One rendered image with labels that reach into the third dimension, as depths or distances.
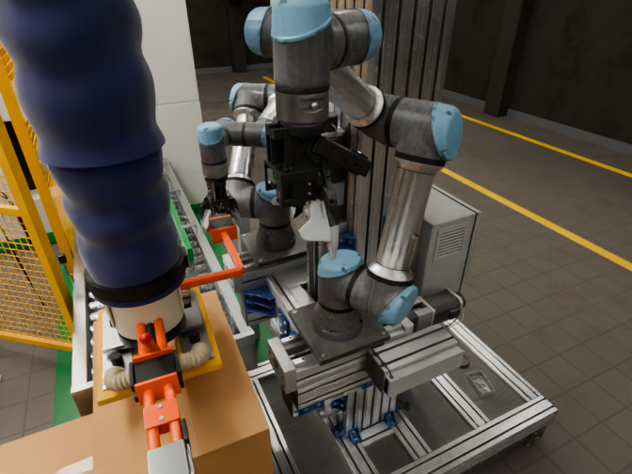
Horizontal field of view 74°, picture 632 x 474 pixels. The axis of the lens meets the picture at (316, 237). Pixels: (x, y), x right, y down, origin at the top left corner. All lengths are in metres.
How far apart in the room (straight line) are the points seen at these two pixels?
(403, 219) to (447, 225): 0.45
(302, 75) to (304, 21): 0.06
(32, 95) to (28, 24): 0.11
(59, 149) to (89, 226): 0.16
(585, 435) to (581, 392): 0.28
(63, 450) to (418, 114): 1.53
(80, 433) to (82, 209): 1.03
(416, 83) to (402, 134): 0.26
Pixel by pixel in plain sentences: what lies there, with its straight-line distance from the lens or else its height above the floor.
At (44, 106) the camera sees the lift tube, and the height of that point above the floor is 1.71.
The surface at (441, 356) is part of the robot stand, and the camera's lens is 1.34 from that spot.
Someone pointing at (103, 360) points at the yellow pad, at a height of 1.08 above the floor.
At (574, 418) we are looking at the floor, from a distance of 2.66.
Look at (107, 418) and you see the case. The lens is 1.27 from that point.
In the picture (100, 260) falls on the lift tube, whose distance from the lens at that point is 1.01.
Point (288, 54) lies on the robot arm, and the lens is 0.57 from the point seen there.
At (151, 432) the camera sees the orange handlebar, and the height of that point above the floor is 1.19.
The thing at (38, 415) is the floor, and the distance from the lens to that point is 2.72.
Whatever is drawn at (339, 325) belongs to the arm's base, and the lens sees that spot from 1.17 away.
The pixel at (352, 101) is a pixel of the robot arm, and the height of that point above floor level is 1.68.
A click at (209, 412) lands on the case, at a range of 1.20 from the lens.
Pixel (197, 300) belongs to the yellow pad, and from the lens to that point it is 1.32.
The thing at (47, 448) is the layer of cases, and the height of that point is 0.54.
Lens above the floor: 1.89
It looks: 31 degrees down
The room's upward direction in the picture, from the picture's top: straight up
